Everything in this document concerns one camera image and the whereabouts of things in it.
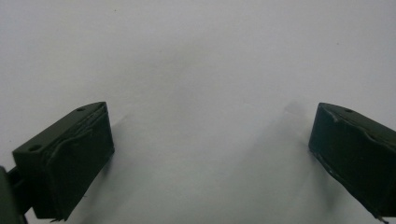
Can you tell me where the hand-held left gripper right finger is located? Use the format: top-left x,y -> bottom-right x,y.
307,102 -> 396,220

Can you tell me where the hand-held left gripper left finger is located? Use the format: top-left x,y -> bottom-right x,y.
12,101 -> 116,222

